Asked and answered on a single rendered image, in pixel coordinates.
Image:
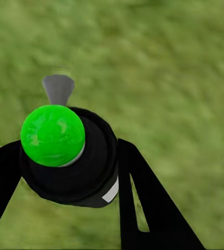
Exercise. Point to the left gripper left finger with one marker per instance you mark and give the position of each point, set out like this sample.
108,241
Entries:
10,172

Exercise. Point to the pesticide atomizer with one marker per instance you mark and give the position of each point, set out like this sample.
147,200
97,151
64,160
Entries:
68,155

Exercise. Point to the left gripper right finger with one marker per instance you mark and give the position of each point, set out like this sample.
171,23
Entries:
168,228

